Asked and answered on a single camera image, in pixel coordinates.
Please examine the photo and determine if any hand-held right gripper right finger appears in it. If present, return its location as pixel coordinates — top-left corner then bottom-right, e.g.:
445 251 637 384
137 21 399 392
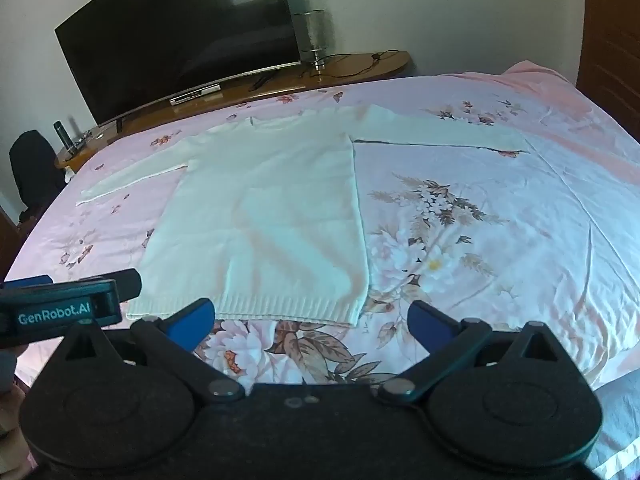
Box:
377 300 566 403

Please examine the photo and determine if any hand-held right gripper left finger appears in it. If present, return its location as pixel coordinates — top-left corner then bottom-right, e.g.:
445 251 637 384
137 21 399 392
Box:
60 298 246 403

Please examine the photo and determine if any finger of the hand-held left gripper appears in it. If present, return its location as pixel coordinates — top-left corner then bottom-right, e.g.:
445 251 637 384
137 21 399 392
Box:
0 274 54 291
112 268 144 303

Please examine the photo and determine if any white knit sweater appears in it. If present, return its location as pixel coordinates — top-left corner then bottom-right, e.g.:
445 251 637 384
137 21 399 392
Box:
76 105 531 328

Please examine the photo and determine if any person's left hand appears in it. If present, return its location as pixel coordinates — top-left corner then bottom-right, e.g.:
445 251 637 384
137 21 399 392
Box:
0 385 36 480

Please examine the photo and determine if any black chair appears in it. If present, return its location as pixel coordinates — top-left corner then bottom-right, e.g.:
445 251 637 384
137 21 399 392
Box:
9 130 68 223

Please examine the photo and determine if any pink floral bedsheet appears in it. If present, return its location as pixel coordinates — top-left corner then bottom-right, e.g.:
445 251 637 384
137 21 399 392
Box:
0 60 640 480

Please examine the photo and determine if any silver set-top box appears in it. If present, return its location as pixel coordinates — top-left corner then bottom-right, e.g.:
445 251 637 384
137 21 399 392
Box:
169 81 222 106

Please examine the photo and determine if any grey blue bedding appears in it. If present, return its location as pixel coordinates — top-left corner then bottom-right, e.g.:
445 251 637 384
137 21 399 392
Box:
585 370 640 480

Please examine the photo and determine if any black flat television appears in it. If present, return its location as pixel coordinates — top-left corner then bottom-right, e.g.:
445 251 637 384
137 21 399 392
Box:
54 0 303 126

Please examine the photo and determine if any wooden television cabinet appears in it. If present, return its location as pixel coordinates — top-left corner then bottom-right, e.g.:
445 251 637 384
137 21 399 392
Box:
55 51 412 173

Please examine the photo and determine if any brown wooden door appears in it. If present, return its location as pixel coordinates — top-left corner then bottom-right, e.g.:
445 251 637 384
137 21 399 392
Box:
575 0 640 141

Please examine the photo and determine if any black cable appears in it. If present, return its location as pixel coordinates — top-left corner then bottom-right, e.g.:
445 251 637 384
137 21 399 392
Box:
320 50 401 79

